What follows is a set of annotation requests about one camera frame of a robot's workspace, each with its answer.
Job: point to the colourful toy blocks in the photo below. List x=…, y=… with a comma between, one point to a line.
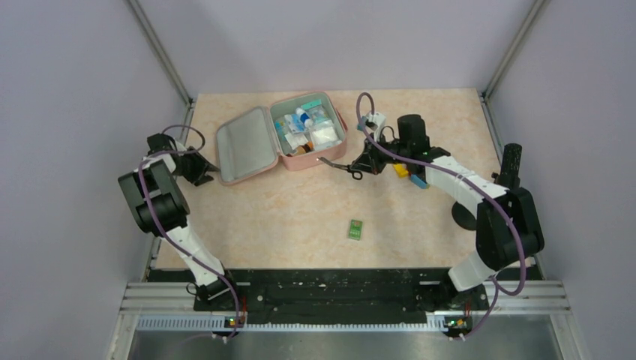
x=403, y=173

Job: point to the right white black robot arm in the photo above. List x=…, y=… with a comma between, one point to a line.
x=507, y=224

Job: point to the brown medicine bottle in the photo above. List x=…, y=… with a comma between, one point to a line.
x=304, y=149

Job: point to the black medical scissors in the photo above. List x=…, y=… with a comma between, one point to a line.
x=356, y=174

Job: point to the small green box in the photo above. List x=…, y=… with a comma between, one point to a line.
x=355, y=230

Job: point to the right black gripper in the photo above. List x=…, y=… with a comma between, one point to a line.
x=370, y=160

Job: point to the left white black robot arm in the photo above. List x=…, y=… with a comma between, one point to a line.
x=159, y=207

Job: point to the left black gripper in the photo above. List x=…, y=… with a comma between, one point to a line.
x=199, y=176

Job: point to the clear bottle green label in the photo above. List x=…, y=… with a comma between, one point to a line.
x=303, y=118

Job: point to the teal topped swab packet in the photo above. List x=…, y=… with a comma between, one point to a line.
x=316, y=111

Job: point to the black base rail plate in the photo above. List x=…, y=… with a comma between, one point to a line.
x=347, y=296

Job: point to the blue bandage strip packet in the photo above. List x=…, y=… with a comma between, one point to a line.
x=295, y=123

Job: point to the pink medicine kit case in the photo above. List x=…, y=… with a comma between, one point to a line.
x=248, y=145

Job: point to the white gauze packet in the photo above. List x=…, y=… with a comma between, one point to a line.
x=296, y=140
x=323, y=136

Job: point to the white blue bandage roll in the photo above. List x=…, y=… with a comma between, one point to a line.
x=292, y=123

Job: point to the black stand with handle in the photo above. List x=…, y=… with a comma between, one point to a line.
x=507, y=169

